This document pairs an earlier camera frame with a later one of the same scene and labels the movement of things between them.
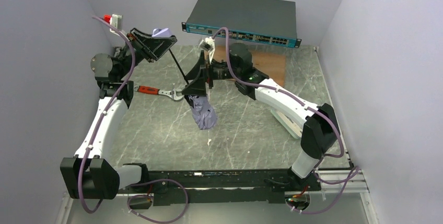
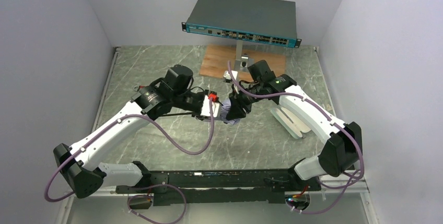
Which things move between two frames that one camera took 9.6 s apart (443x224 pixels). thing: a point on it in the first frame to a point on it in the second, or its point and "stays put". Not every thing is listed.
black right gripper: x=208 y=75 to x=237 y=106
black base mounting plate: x=187 y=187 stays put
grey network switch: x=247 y=18 stays put
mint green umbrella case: x=292 y=126 stays put
